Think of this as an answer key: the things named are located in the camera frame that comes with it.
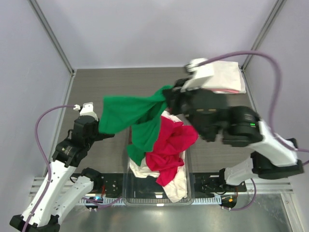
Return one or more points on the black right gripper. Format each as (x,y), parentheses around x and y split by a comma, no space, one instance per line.
(172,95)

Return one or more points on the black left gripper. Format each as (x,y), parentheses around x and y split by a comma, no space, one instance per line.
(102,136)

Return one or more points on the green t shirt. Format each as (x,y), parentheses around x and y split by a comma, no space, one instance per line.
(141,114)

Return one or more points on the clear plastic bin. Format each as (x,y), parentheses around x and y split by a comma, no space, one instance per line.
(176,191)

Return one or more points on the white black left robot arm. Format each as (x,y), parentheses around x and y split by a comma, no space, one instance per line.
(49,208)

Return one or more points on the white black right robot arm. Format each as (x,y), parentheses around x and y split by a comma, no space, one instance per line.
(272,157)

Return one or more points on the magenta red t shirt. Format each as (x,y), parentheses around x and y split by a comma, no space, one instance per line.
(165,158)

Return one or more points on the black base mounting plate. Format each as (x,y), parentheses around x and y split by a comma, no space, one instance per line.
(200,184)

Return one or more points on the folded pink t shirt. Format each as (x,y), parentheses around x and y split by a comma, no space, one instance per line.
(228,91)

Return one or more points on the folded white t shirt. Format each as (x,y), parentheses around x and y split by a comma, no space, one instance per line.
(227,75)

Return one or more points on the white t shirt in bin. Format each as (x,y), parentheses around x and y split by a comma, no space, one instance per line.
(166,161)

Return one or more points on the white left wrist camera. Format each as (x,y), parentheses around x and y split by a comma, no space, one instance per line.
(87,109)

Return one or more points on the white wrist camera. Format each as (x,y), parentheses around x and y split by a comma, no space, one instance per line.
(198,74)
(87,109)

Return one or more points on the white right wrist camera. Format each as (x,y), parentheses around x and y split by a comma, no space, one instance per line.
(198,74)

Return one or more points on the slotted grey cable duct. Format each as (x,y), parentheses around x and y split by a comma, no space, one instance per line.
(216,200)

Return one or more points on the right aluminium frame post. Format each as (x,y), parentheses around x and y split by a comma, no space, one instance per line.
(271,18)

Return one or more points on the aluminium frame post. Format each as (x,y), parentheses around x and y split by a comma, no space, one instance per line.
(271,18)
(47,28)

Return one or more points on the left aluminium frame post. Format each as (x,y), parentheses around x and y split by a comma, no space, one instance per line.
(47,28)

